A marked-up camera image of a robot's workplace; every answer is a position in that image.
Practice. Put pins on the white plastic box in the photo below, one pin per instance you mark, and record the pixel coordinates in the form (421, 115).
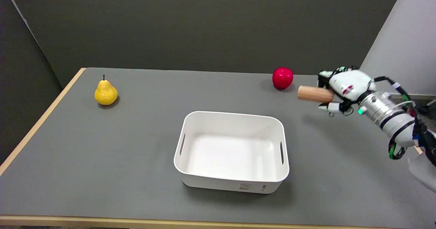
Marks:
(232, 151)

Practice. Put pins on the red apple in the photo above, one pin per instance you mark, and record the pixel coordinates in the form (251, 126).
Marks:
(282, 78)

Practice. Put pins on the wooden cylinder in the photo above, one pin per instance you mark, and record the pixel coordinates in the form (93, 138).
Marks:
(314, 94)

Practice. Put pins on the yellow pear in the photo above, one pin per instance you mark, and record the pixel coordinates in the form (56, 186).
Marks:
(105, 92)

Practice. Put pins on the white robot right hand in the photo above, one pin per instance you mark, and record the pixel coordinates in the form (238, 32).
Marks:
(349, 85)

